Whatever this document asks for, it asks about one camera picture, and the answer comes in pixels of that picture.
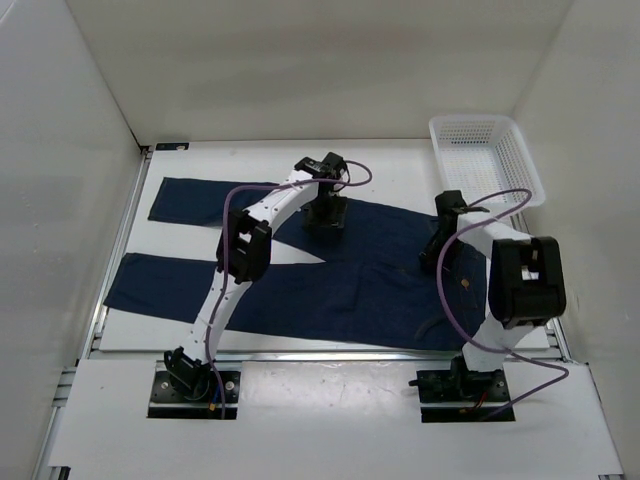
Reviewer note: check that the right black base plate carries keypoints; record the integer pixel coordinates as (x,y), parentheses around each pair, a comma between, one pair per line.
(448,397)

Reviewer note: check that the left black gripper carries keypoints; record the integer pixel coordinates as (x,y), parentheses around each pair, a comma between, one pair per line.
(334,220)

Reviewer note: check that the white perforated plastic basket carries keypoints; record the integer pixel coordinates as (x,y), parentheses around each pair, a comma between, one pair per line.
(486,158)

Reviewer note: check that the dark blue denim trousers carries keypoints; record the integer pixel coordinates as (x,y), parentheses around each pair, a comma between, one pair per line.
(364,287)

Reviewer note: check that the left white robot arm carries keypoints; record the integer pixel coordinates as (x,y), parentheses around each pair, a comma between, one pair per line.
(251,216)

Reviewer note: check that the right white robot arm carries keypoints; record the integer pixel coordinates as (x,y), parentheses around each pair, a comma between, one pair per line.
(525,288)

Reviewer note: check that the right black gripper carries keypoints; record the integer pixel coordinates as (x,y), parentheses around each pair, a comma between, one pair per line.
(429,253)

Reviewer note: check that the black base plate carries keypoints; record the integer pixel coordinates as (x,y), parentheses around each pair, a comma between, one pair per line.
(209,402)
(448,397)

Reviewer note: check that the aluminium frame rail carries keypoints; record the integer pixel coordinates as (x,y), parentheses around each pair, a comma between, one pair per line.
(308,409)

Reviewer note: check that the small dark corner label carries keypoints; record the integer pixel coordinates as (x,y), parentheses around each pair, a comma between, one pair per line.
(172,146)

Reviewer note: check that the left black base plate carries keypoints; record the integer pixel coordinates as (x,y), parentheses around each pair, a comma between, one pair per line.
(209,402)

